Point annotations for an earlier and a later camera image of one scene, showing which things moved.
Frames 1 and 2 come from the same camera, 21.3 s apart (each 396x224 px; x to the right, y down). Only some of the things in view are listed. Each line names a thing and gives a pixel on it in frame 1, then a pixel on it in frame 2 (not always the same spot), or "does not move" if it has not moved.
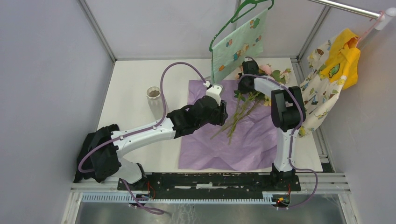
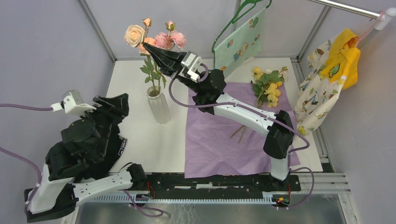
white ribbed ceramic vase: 155,101 does not move
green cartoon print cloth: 248,41 does not move
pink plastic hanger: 371,28 does not move
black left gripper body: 217,117 to 107,117
